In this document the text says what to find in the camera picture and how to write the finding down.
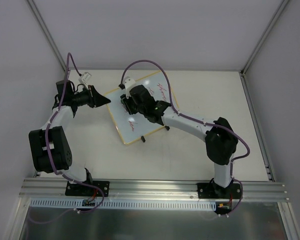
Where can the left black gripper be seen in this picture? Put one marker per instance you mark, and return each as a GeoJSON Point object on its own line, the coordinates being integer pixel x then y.
{"type": "Point", "coordinates": [91, 96]}

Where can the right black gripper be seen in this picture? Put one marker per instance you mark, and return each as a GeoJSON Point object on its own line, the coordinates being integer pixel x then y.
{"type": "Point", "coordinates": [127, 104]}

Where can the gold framed whiteboard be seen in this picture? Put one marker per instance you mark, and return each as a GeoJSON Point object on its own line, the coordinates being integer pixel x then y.
{"type": "Point", "coordinates": [131, 127]}

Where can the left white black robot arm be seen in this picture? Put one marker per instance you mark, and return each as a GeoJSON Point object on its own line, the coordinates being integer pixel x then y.
{"type": "Point", "coordinates": [50, 150]}

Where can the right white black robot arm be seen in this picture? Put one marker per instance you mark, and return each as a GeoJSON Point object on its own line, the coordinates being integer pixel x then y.
{"type": "Point", "coordinates": [218, 136]}

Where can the left black stand foot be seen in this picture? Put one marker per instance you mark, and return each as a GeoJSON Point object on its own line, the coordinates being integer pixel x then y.
{"type": "Point", "coordinates": [143, 139]}

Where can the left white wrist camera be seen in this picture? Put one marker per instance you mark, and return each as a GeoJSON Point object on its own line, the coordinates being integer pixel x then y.
{"type": "Point", "coordinates": [84, 78]}

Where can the left aluminium frame post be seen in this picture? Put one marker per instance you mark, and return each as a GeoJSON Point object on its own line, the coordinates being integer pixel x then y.
{"type": "Point", "coordinates": [46, 32]}

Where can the aluminium frame post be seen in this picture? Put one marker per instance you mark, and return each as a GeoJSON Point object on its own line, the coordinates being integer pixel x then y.
{"type": "Point", "coordinates": [46, 32]}
{"type": "Point", "coordinates": [277, 15]}

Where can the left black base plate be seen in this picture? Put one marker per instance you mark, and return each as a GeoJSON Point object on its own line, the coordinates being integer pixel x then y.
{"type": "Point", "coordinates": [78, 190]}

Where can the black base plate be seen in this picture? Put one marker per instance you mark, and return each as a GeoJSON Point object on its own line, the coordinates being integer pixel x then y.
{"type": "Point", "coordinates": [78, 190]}
{"type": "Point", "coordinates": [205, 190]}

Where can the aluminium mounting rail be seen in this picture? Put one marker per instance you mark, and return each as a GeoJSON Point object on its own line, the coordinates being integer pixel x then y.
{"type": "Point", "coordinates": [123, 189]}

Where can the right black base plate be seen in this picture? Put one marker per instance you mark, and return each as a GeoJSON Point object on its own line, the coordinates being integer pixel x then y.
{"type": "Point", "coordinates": [205, 190]}

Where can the white slotted cable duct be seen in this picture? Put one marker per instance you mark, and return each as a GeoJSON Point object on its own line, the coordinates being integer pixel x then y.
{"type": "Point", "coordinates": [196, 205]}

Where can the right aluminium frame post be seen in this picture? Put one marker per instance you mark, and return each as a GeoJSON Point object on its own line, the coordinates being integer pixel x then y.
{"type": "Point", "coordinates": [277, 15]}

